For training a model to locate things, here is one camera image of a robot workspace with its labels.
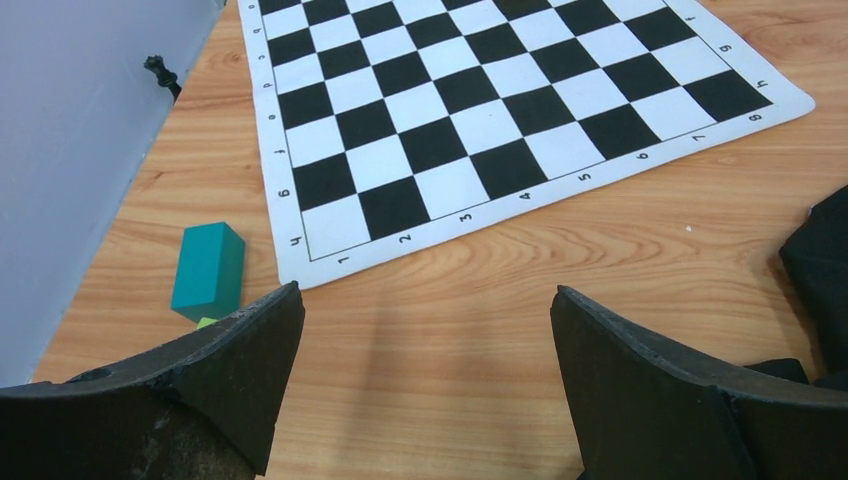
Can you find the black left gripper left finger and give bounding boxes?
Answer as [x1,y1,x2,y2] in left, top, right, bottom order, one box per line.
[1,282,305,479]

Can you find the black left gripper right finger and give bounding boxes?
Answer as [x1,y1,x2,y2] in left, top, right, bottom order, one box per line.
[550,286,847,479]

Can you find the black printed t-shirt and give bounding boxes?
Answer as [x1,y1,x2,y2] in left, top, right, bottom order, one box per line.
[747,186,847,392]

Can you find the green toy block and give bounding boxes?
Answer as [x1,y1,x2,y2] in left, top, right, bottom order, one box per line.
[196,317,218,330]

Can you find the teal toy block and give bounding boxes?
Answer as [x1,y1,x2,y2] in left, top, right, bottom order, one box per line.
[170,222,246,323]

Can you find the checkered chessboard mat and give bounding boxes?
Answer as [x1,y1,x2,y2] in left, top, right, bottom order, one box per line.
[239,0,815,288]

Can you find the black chess piece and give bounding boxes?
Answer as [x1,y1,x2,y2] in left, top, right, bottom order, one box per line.
[143,55,182,102]

